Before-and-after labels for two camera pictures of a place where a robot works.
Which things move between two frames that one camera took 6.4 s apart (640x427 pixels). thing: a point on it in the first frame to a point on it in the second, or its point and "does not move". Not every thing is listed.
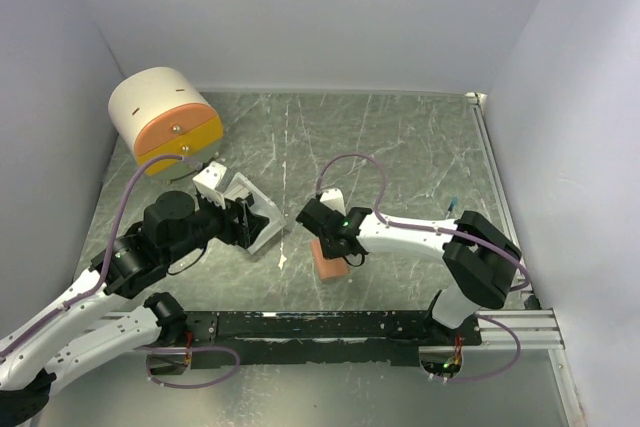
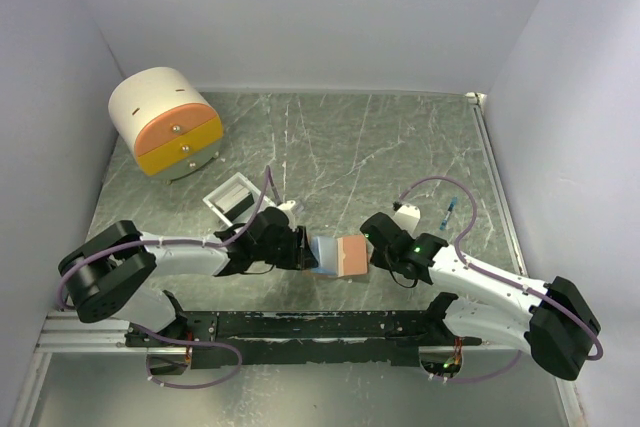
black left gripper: x=233 y=230 to x=301 y=257
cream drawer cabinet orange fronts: x=161 y=112 does not move
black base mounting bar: x=317 y=339 does not move
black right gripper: x=328 y=252 to x=379 y=261
